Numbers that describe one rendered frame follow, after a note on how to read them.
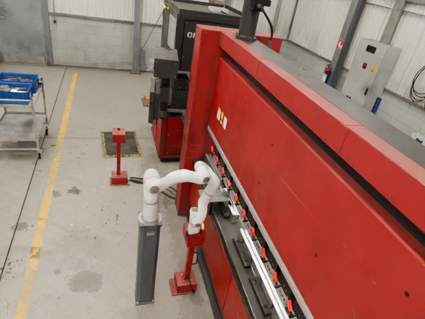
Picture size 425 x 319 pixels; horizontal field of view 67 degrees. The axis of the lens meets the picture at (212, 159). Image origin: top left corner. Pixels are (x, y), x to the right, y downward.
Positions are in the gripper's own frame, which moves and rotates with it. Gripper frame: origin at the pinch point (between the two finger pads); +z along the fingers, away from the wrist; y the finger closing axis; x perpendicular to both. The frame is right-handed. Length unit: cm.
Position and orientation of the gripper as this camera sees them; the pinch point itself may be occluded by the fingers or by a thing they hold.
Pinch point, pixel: (193, 237)
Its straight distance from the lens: 295.7
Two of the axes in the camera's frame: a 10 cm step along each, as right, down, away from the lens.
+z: -0.7, 8.4, 5.3
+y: -9.6, 0.8, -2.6
